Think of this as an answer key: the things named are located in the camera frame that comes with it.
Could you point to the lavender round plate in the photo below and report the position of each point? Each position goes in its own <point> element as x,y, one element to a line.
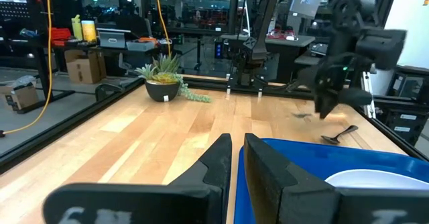
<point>368,180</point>

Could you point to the yellow canister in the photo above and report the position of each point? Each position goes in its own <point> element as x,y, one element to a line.
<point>89,31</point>

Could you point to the grey desk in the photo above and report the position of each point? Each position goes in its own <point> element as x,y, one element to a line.
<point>301,42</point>

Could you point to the red safety glasses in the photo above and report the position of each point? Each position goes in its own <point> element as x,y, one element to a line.
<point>281,34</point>

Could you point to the black aluminium table frame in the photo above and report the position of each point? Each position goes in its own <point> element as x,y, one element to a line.
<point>67,123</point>

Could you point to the silver aluminium profile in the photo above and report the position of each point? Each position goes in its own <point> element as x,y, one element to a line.
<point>368,93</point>

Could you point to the yellow-green bottle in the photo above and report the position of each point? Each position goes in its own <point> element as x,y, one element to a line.
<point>77,27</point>

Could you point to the blue plastic tray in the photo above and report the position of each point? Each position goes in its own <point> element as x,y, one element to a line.
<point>311,157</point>

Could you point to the black spoon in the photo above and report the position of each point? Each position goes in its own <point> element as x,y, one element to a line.
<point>330,139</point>

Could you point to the orange tool case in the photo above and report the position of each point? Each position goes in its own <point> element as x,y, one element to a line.
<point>61,36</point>

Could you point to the computer with blue lights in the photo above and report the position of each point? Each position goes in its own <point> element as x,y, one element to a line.
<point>218,49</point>

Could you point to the small cardboard box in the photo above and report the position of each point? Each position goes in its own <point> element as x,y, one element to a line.
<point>21,96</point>

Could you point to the clear plastic bag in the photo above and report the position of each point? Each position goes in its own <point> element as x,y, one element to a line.
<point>23,81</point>

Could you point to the grey bin with orange items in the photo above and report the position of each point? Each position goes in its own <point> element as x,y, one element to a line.
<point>140,45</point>

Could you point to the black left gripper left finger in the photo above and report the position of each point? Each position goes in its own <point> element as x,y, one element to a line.
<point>187,197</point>

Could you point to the black workbench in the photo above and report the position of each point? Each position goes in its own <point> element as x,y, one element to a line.
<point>42,69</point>

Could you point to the potted succulent plant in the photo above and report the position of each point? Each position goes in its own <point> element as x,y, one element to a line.
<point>162,90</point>

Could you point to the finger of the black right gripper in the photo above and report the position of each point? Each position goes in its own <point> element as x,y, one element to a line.
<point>355,97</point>
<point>321,100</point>

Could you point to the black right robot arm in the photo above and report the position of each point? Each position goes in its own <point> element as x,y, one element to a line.
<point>264,26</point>

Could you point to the large cardboard box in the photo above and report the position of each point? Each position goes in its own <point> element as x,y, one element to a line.
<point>83,68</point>

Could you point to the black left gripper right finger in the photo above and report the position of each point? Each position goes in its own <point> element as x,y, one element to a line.
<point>278,197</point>

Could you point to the grey storage box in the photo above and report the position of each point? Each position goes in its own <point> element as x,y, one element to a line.
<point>112,39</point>

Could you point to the black equipment case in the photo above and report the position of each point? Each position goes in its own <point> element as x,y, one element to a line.
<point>407,116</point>

